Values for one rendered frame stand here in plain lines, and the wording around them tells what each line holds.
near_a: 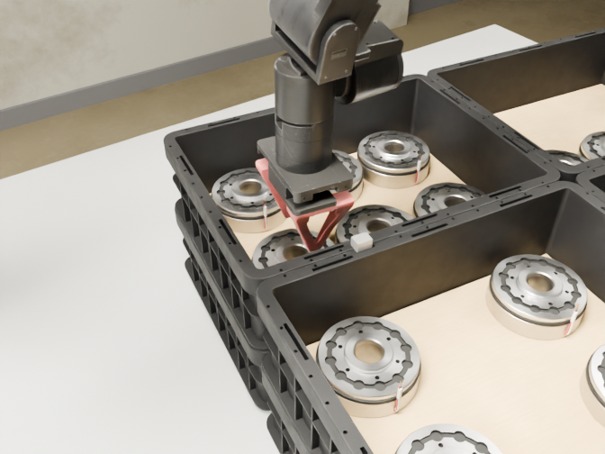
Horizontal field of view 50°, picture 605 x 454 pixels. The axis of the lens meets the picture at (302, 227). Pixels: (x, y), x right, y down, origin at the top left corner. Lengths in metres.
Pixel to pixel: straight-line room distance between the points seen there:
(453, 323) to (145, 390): 0.38
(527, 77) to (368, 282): 0.56
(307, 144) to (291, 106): 0.04
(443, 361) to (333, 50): 0.34
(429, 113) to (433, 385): 0.44
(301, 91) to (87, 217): 0.60
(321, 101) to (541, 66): 0.60
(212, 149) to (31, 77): 2.03
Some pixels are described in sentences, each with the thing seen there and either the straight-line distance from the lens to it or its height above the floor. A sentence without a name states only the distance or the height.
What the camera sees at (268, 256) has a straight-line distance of 0.74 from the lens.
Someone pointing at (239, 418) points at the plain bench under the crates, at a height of 0.70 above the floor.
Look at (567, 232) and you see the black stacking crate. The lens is 0.81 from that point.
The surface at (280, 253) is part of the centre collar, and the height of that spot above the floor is 0.87.
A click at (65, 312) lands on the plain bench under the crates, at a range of 0.96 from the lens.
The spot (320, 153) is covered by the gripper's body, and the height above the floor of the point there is 1.02.
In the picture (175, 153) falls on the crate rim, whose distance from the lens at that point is 0.80.
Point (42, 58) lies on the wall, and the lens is 2.83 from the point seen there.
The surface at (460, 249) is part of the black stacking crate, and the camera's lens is 0.73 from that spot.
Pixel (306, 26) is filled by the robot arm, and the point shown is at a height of 1.16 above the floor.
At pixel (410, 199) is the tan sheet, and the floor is 0.83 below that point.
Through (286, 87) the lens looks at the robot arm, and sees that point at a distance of 0.59.
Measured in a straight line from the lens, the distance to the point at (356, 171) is 0.88.
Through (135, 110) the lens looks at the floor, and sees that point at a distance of 2.85.
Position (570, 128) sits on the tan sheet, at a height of 0.83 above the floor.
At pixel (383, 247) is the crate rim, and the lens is 0.66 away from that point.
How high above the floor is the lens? 1.36
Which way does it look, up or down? 40 degrees down
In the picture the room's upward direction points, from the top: straight up
